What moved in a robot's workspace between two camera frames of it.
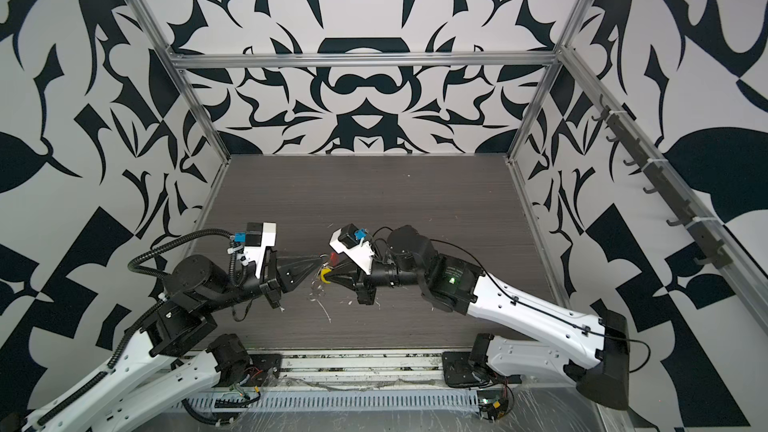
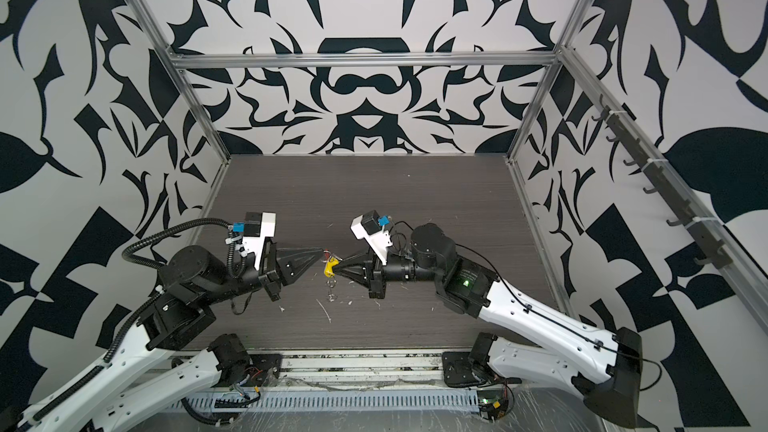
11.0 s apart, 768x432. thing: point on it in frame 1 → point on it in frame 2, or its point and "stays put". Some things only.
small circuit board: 492,404 stays put
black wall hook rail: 715,253 stays put
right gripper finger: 347,265 stays put
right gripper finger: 345,280 → 357,272
